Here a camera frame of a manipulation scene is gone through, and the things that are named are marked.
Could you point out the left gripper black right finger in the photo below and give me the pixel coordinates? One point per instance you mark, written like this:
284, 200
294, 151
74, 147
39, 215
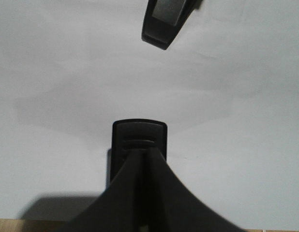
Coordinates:
172, 207

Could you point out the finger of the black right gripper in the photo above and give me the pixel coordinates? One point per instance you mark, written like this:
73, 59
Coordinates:
164, 19

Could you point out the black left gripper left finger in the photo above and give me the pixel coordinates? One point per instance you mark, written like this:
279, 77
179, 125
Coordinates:
116, 210

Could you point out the white paper sheets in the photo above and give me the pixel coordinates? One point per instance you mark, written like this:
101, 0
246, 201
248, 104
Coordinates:
227, 87

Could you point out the black stapler with orange button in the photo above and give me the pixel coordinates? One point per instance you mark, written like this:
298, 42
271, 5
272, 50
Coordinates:
134, 134

